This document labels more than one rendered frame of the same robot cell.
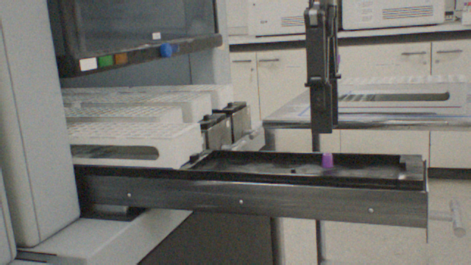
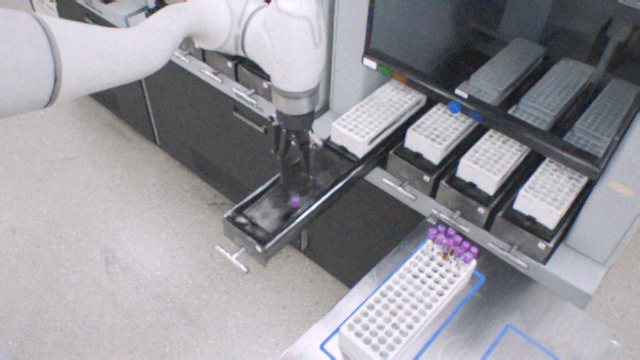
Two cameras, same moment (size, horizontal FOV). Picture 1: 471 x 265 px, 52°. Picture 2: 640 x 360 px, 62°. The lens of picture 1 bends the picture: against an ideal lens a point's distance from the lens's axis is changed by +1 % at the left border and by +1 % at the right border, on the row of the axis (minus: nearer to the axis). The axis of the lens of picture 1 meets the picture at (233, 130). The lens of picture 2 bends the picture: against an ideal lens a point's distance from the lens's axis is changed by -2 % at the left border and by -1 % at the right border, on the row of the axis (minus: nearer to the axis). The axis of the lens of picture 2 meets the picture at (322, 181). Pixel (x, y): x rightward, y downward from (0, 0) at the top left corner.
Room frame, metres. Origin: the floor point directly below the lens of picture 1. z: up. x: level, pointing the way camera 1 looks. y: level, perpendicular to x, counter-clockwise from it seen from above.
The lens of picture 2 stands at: (1.00, -0.89, 1.73)
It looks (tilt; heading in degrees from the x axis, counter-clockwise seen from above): 46 degrees down; 107
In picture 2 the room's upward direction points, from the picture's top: 3 degrees clockwise
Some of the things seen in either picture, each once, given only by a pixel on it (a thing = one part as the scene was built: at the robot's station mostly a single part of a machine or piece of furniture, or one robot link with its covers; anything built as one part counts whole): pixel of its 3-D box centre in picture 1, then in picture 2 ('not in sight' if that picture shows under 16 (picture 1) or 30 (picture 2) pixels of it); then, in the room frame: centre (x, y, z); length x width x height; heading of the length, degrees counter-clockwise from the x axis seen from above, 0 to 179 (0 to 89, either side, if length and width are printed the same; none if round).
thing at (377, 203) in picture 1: (211, 181); (335, 165); (0.74, 0.04, 0.78); 0.73 x 0.14 x 0.09; 69
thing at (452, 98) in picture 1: (385, 94); (409, 302); (1.00, -0.33, 0.85); 0.30 x 0.10 x 0.06; 67
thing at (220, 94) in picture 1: (175, 99); (561, 177); (1.27, 0.15, 0.83); 0.30 x 0.10 x 0.06; 69
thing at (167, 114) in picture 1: (109, 126); (452, 121); (0.98, 0.26, 0.83); 0.30 x 0.10 x 0.06; 69
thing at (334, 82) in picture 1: (327, 101); (305, 182); (0.73, -0.15, 0.90); 0.03 x 0.01 x 0.07; 69
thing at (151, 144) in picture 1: (111, 146); (380, 115); (0.80, 0.21, 0.83); 0.30 x 0.10 x 0.06; 69
